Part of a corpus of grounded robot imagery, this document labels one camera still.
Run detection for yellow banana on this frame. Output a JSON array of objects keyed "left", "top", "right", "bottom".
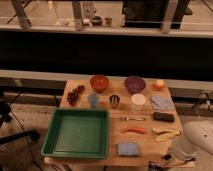
[{"left": 152, "top": 128, "right": 181, "bottom": 142}]

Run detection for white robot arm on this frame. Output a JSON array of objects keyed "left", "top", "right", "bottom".
[{"left": 171, "top": 120, "right": 213, "bottom": 161}]

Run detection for metal spoon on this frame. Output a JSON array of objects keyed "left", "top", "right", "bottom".
[{"left": 120, "top": 117, "right": 146, "bottom": 121}]

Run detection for blue sponge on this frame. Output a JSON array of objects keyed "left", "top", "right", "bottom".
[{"left": 117, "top": 143, "right": 139, "bottom": 156}]

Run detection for orange fruit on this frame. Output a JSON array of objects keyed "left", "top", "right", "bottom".
[{"left": 153, "top": 79, "right": 165, "bottom": 91}]

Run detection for small metal cup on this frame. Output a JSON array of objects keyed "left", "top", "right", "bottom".
[{"left": 109, "top": 95, "right": 120, "bottom": 108}]

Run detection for orange bowl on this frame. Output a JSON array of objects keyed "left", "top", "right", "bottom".
[{"left": 90, "top": 75, "right": 109, "bottom": 93}]

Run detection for blue patterned cloth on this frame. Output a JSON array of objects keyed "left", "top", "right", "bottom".
[{"left": 150, "top": 96, "right": 174, "bottom": 110}]

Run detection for blue plastic cup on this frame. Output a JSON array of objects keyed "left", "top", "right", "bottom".
[{"left": 87, "top": 93, "right": 99, "bottom": 108}]

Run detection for red grapes bunch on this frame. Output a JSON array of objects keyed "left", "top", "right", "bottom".
[{"left": 67, "top": 85, "right": 85, "bottom": 106}]

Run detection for white plastic cup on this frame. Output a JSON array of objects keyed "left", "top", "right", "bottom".
[{"left": 131, "top": 93, "right": 146, "bottom": 111}]

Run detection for green plastic tray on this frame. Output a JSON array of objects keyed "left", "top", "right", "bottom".
[{"left": 41, "top": 108, "right": 109, "bottom": 159}]

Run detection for red chili pepper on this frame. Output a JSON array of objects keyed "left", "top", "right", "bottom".
[{"left": 121, "top": 127, "right": 146, "bottom": 134}]

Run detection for purple bowl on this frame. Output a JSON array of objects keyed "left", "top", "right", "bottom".
[{"left": 124, "top": 76, "right": 146, "bottom": 94}]

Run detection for wooden board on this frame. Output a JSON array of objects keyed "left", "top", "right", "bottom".
[{"left": 43, "top": 79, "right": 196, "bottom": 168}]

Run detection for black tripod stand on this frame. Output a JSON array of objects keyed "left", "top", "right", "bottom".
[{"left": 0, "top": 93, "right": 40, "bottom": 145}]

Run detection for black rectangular block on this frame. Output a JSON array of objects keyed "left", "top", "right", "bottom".
[{"left": 153, "top": 112, "right": 175, "bottom": 122}]

